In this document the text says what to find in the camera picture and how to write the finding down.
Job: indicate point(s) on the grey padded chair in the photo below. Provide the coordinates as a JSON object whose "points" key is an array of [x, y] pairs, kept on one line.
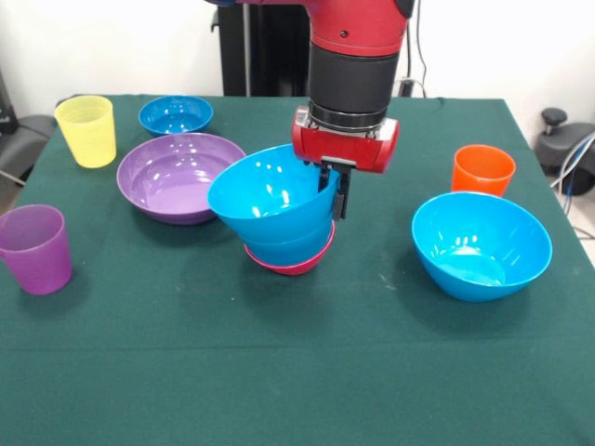
{"points": [[21, 139]]}

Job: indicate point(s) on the yellow cup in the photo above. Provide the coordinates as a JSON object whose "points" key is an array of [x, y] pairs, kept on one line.
{"points": [[88, 135]]}

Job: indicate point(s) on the large blue bowl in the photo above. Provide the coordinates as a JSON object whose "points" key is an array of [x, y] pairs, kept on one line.
{"points": [[265, 195], [481, 251]]}

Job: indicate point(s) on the orange cup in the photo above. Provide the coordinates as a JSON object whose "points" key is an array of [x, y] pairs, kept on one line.
{"points": [[483, 174]]}

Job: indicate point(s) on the small red bowl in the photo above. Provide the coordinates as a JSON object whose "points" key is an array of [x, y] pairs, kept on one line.
{"points": [[293, 269]]}

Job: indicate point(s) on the black power plug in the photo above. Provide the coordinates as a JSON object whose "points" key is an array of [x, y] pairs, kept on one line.
{"points": [[407, 87]]}

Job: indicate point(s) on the translucent light blue bowl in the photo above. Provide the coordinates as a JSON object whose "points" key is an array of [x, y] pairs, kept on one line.
{"points": [[297, 248]]}

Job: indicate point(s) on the wide purple bowl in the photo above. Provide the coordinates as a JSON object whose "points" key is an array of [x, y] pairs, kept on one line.
{"points": [[167, 186]]}

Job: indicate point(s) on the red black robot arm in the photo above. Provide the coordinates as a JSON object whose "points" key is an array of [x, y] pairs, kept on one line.
{"points": [[353, 65]]}

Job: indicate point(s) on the small dark blue bowl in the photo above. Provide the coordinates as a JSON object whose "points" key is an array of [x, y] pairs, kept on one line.
{"points": [[175, 116]]}

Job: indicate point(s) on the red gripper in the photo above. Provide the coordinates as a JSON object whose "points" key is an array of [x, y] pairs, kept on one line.
{"points": [[344, 148]]}

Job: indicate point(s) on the purple cup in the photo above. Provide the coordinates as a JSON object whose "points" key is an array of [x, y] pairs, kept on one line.
{"points": [[37, 255]]}

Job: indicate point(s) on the dark green tablecloth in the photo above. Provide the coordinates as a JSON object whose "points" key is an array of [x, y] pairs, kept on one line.
{"points": [[288, 353]]}

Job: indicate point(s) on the dark grey chair base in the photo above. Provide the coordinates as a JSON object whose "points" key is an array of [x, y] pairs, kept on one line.
{"points": [[562, 148]]}

